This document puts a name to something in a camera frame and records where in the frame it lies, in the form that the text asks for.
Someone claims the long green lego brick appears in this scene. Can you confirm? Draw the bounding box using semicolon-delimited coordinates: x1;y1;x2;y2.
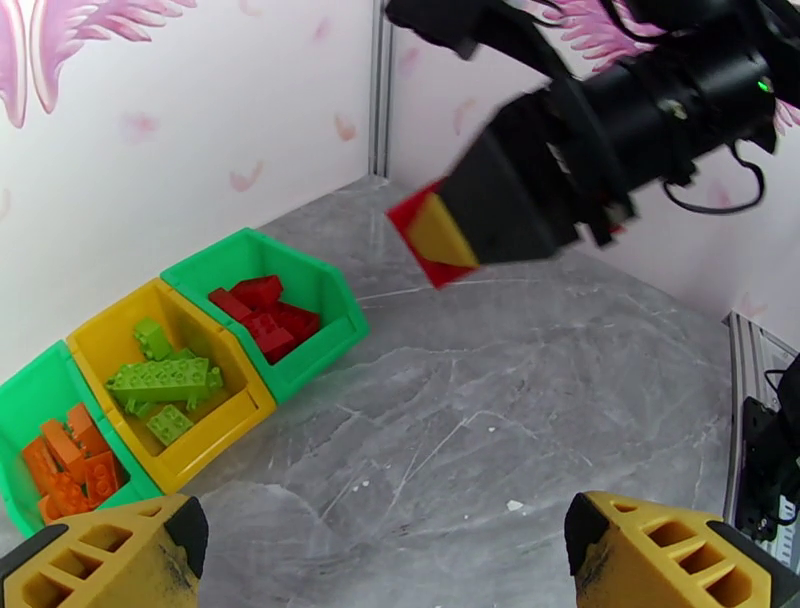
104;357;224;405

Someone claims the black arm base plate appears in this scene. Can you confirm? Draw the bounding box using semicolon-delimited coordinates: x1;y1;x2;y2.
737;396;783;542

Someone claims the green plastic bin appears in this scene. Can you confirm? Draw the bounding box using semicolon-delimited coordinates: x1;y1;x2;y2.
0;340;165;539
160;227;371;406

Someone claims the aluminium frame post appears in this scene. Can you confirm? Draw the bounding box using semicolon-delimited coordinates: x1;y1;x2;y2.
368;0;396;179

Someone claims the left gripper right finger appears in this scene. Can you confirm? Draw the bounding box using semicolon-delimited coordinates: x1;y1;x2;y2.
564;491;800;608

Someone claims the small orange lego brick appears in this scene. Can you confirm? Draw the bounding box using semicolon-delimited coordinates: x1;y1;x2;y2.
37;474;89;523

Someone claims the red lego brick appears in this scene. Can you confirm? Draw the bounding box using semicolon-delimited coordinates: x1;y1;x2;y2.
386;179;483;290
274;302;322;343
243;312;295;365
231;274;284;311
207;287;254;324

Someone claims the yellow plastic bin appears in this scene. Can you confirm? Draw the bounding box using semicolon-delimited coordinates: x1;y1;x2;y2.
65;277;278;495

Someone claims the aluminium mounting rail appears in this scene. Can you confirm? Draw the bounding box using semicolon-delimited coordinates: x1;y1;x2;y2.
724;311;800;564

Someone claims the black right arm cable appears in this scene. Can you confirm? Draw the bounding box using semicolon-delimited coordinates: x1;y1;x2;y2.
662;140;769;216

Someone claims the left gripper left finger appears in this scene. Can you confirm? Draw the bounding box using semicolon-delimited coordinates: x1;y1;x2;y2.
0;493;209;608

